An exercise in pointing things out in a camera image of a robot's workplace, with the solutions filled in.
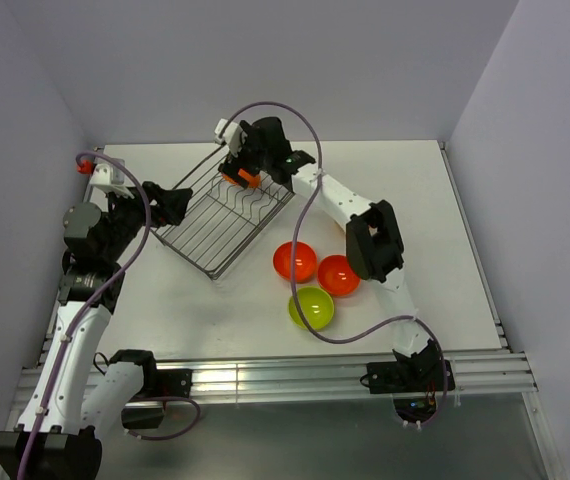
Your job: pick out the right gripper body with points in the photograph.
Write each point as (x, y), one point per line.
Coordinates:
(249, 158)

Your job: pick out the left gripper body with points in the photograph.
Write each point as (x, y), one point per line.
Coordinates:
(128, 215)

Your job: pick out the orange bowl white inside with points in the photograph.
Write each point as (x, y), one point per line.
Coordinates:
(243, 179)

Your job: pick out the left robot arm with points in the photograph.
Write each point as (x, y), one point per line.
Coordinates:
(59, 434)

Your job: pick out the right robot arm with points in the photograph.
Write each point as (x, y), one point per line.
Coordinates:
(374, 247)

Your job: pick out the red-orange bowl left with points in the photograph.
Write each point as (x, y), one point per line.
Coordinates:
(302, 261)

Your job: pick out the red-orange bowl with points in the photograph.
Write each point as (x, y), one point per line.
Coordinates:
(336, 277)
(302, 261)

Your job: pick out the red-orange bowl right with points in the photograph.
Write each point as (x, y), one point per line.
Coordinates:
(336, 277)

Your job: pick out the lime green bowl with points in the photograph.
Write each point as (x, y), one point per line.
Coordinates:
(317, 306)

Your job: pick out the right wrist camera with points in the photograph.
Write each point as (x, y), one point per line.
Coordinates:
(228, 133)

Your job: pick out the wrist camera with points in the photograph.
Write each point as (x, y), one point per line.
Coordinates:
(106, 174)
(228, 133)

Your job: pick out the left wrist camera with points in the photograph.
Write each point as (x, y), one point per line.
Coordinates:
(106, 174)

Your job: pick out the wire dish rack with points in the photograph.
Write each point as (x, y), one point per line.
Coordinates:
(222, 219)

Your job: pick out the aluminium rail frame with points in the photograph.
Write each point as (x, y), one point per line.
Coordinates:
(235, 333)

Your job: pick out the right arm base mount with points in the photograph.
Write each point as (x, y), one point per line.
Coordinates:
(414, 387)

